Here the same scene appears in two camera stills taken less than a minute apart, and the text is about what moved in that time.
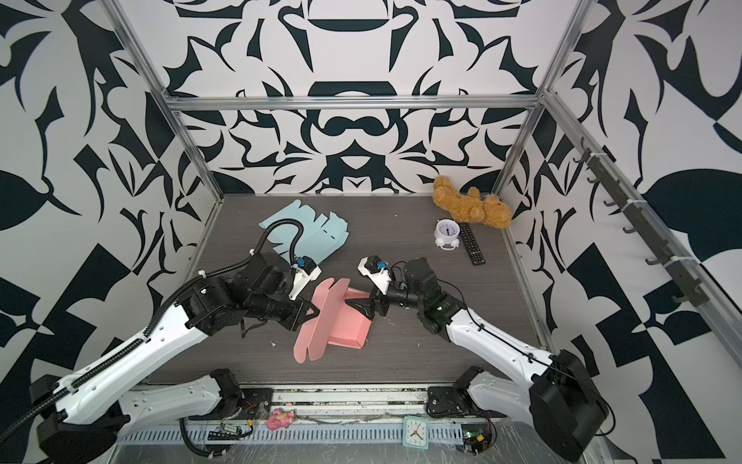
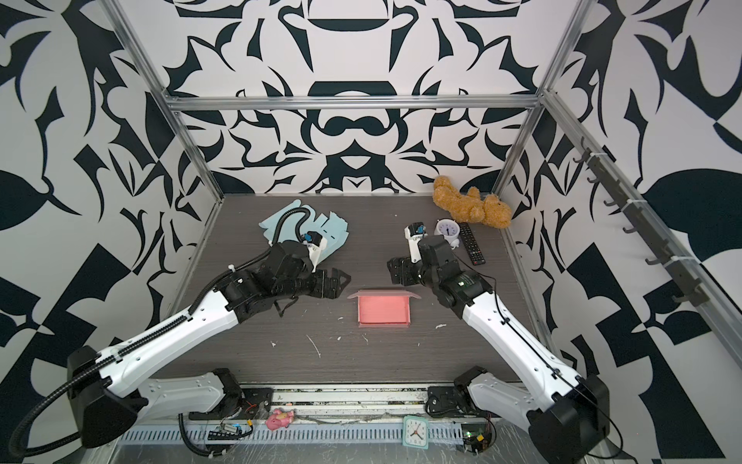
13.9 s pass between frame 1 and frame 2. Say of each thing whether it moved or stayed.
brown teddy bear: stayed
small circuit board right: stayed
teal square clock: stayed
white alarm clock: stayed
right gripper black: moved
